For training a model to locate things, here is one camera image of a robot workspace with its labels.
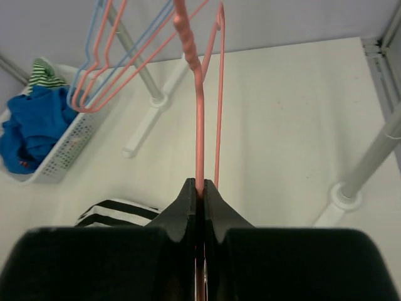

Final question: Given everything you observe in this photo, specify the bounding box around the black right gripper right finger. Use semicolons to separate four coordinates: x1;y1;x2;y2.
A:
204;180;400;300

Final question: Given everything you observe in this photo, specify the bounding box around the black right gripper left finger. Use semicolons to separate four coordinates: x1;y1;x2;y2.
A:
1;179;196;300

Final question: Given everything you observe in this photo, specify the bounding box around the black white striped tank top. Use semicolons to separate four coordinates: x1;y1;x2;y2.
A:
75;199;161;227

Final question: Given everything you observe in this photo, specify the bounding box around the light blue wire hanger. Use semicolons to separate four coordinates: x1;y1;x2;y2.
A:
66;1;174;112

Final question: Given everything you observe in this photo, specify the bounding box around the pink hanger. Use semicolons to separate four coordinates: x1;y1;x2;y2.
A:
174;1;226;300
71;0;176;110
80;0;211;114

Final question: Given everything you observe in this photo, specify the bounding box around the bright blue tank top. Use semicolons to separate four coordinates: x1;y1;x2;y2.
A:
1;85;77;174

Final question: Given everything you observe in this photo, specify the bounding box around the green white striped tank top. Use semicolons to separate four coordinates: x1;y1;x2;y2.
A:
27;57;67;95

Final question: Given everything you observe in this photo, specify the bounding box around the white plastic perforated basket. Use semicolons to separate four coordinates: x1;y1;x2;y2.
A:
1;65;110;185

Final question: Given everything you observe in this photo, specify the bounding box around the metal clothes rack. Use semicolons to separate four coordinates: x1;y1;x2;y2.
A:
103;0;401;228

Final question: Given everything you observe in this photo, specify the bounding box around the metal corner frame post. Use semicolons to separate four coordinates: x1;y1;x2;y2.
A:
0;53;29;86

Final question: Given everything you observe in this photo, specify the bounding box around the right rear frame post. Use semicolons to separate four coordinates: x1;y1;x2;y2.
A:
362;1;400;119

